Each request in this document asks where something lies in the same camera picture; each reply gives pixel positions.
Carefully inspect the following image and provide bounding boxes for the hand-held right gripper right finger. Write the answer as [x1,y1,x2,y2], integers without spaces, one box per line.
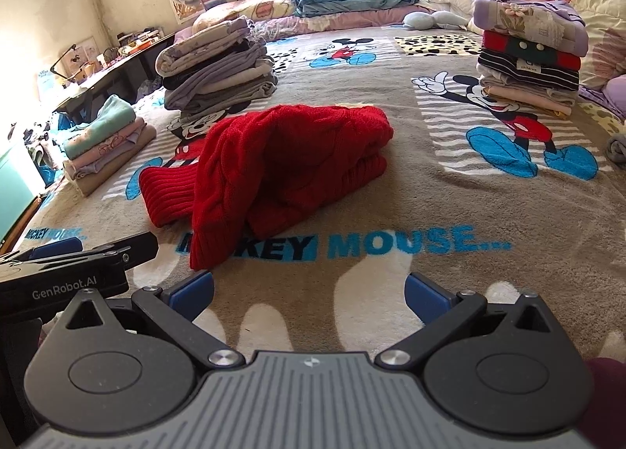
[376,273,564,372]

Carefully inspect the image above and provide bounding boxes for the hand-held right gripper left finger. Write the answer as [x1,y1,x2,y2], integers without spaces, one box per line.
[58,270,246,372]

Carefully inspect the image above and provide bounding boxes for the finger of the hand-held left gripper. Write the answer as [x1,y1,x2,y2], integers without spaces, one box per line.
[49,232,160,268]
[10,236,84,263]

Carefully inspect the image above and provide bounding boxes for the red knit sweater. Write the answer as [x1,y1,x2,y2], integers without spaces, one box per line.
[138,105,395,271]

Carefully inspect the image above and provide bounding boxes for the stack of pastel folded clothes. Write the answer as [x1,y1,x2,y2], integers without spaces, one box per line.
[63,94,157,198]

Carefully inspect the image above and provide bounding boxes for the stack of grey folded clothes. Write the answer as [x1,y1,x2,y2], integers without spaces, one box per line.
[155,16,279,117]

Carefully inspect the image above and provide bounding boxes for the beige folded clothes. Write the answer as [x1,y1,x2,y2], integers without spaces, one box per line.
[477,75,580,117]

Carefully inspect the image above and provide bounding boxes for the teal cabinet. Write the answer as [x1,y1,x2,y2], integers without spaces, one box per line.
[0,146,50,244]

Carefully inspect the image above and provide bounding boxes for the cartoon mouse printed blanket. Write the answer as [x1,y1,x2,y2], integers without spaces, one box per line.
[10,23,626,372]

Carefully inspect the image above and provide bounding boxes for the blue cloth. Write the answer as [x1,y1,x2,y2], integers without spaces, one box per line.
[49,111,75,138]

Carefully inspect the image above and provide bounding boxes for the black desk lamp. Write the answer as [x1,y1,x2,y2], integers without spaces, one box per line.
[49,43,79,84]

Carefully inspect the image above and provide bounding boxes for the black desk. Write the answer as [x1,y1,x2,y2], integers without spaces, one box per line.
[51,33,177,127]

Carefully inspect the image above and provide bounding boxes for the small framed picture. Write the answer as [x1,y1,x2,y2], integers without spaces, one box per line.
[73,37,97,65]

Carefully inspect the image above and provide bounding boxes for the person's maroon garment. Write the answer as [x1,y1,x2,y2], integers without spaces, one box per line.
[582,356,626,449]

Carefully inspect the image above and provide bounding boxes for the grey folded garment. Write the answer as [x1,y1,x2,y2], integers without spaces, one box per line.
[605,133,626,163]

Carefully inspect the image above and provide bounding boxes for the black striped folded garment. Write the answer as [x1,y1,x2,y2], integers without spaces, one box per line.
[477,50,582,90]

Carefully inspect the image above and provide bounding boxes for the red green buttoned garment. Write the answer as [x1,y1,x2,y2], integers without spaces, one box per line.
[482,31,583,71]

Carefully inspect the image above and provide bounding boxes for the yellow cartoon pillow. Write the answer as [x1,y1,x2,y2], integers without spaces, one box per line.
[192,0,299,34]

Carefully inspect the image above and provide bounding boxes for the lilac pillow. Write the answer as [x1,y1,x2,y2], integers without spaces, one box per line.
[579,80,626,122]

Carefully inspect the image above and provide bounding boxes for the light blue plush toy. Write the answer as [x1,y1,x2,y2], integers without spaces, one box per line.
[402,9,470,31]

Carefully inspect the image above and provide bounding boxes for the lilac floral quilt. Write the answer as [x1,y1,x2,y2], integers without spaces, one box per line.
[176,4,441,41]

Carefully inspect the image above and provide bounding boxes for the purple printed folded garment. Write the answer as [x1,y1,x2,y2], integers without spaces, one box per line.
[471,0,589,59]

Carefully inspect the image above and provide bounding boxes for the cream quilt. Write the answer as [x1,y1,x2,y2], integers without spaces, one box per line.
[570,0,626,90]

